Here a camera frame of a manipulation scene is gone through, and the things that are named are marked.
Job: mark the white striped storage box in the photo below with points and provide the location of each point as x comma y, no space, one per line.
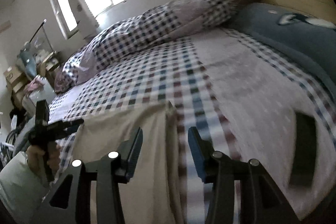
29,101

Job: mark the pink cloth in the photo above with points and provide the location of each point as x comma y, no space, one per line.
36,84

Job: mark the beige long-sleeve garment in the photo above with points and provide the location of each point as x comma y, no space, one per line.
147,140

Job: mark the blue-grey cartoon pillow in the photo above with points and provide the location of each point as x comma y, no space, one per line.
308,41

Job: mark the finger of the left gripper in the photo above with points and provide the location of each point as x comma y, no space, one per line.
70,127

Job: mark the white patterned curtain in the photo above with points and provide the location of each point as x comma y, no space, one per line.
86,22

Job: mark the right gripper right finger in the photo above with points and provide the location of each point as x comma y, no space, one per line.
240,190

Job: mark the light sleeve forearm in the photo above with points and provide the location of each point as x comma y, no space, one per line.
22,191

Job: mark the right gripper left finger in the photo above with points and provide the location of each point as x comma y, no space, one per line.
69,200

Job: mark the checkered bed sheet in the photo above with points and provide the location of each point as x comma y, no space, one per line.
241,96

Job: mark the black smartphone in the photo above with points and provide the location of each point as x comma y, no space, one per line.
305,151

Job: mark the cardboard boxes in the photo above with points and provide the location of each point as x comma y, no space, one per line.
16,80

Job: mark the checkered rolled duvet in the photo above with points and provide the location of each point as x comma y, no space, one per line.
161,24

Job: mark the black clothes rack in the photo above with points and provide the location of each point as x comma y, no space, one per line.
40,40

